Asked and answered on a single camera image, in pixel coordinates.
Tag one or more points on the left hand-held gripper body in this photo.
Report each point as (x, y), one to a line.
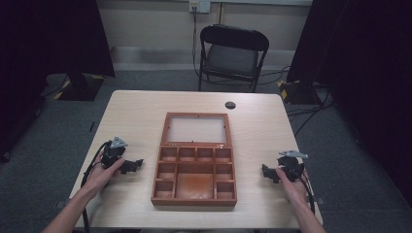
(114, 151)

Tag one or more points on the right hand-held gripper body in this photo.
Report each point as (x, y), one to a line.
(291, 165)

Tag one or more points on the brown wooden compartment box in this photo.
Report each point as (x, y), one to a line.
(196, 171)

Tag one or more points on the person's right hand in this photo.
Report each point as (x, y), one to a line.
(293, 191)

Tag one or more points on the person's left hand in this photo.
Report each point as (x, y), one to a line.
(100, 176)

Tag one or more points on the small dark floor object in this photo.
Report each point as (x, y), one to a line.
(92, 126)

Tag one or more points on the black stand base striped tape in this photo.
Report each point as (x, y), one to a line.
(77, 89)
(296, 93)

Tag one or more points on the black curtain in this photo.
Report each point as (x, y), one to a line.
(366, 81)
(42, 64)

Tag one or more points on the black folding chair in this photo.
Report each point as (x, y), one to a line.
(231, 56)

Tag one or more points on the white wall outlet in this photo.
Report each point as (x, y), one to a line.
(199, 5)

